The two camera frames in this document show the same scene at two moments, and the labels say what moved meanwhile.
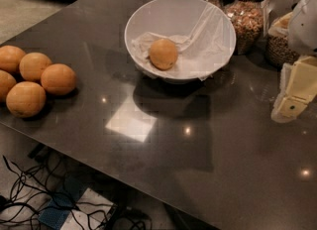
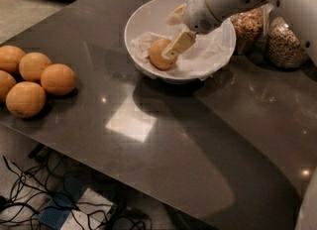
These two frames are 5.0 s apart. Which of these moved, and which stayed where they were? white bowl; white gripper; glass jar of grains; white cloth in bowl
Moved: white gripper
Stayed: white cloth in bowl; white bowl; glass jar of grains
